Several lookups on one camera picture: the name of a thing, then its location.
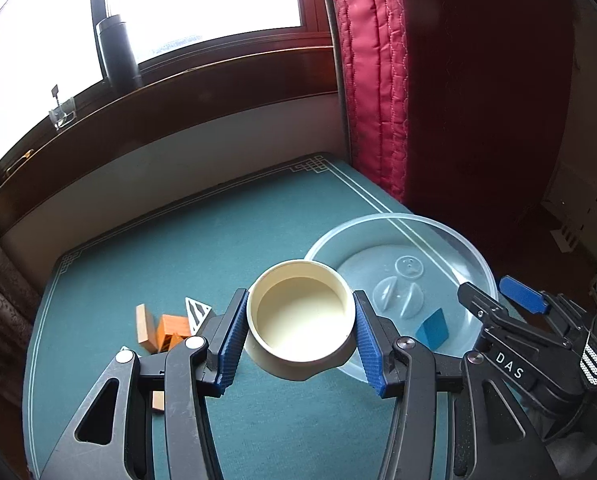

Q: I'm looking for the red quilted curtain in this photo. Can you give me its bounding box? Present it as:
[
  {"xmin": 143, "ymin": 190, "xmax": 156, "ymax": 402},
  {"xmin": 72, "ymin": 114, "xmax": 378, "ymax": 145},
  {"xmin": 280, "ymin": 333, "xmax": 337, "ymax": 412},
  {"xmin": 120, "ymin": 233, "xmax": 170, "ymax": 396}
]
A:
[{"xmin": 333, "ymin": 0, "xmax": 574, "ymax": 211}]

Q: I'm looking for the natural wood plank block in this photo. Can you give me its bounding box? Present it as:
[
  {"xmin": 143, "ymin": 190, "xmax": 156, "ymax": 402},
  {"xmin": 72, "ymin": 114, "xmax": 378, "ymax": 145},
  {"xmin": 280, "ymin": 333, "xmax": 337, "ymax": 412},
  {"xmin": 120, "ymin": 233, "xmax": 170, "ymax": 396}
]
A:
[{"xmin": 135, "ymin": 304, "xmax": 158, "ymax": 354}]

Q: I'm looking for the cream round plastic cup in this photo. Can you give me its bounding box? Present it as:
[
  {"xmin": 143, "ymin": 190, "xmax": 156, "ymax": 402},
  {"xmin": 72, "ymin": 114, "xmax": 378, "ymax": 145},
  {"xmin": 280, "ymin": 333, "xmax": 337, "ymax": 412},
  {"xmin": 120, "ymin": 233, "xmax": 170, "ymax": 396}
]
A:
[{"xmin": 245, "ymin": 259, "xmax": 356, "ymax": 382}]

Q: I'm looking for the small clear glass holder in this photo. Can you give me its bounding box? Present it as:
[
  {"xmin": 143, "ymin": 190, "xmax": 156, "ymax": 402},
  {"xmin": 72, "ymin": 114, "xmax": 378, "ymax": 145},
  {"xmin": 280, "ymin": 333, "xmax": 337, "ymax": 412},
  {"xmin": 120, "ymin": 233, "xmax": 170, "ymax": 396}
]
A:
[{"xmin": 48, "ymin": 84, "xmax": 76, "ymax": 131}]

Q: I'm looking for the green table mat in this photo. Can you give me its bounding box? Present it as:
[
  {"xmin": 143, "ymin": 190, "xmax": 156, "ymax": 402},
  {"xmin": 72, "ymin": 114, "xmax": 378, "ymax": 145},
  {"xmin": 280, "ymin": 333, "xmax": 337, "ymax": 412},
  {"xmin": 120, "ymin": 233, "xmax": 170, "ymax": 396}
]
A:
[{"xmin": 23, "ymin": 155, "xmax": 399, "ymax": 479}]

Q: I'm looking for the blue wedge block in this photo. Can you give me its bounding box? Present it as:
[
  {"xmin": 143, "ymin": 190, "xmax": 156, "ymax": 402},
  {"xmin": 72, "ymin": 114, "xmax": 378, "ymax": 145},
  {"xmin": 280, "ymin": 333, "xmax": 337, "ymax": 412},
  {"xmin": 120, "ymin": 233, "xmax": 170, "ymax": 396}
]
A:
[{"xmin": 415, "ymin": 309, "xmax": 449, "ymax": 351}]

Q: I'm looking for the patterned grey curtain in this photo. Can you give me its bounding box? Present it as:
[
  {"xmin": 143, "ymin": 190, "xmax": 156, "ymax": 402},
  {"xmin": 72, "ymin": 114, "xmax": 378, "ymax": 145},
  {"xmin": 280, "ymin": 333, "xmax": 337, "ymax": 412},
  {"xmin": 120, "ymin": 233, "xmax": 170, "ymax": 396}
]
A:
[{"xmin": 0, "ymin": 246, "xmax": 40, "ymax": 406}]

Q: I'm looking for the clear plastic bowl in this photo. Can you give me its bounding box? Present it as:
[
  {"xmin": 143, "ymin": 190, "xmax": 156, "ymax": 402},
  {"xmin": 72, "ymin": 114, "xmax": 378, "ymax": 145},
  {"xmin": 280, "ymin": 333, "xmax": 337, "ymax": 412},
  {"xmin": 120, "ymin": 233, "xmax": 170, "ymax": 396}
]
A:
[{"xmin": 305, "ymin": 214, "xmax": 498, "ymax": 358}]

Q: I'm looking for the dark wooden window frame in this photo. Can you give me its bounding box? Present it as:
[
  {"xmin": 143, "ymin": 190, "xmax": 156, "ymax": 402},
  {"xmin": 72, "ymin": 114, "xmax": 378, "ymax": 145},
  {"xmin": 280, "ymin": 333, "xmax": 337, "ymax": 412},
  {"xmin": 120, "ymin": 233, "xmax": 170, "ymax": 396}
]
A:
[{"xmin": 0, "ymin": 0, "xmax": 340, "ymax": 236}]

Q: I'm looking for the zebra striped triangle block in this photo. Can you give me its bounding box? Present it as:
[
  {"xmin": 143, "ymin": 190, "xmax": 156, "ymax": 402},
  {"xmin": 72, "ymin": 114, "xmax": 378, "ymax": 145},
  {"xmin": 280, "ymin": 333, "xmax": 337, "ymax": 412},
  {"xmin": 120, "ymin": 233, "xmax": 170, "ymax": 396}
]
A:
[{"xmin": 184, "ymin": 297, "xmax": 214, "ymax": 336}]

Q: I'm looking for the orange wood block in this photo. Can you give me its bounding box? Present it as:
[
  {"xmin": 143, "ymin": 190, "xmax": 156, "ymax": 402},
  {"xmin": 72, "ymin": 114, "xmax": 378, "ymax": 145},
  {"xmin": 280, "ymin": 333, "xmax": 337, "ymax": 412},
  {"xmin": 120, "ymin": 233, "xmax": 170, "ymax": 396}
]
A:
[{"xmin": 156, "ymin": 314, "xmax": 191, "ymax": 352}]

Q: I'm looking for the black bottle on windowsill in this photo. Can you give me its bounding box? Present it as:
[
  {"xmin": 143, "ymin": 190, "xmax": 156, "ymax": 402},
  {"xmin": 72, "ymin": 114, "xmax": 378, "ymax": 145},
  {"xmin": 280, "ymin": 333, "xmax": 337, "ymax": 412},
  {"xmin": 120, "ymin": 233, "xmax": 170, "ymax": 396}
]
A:
[{"xmin": 96, "ymin": 14, "xmax": 143, "ymax": 96}]

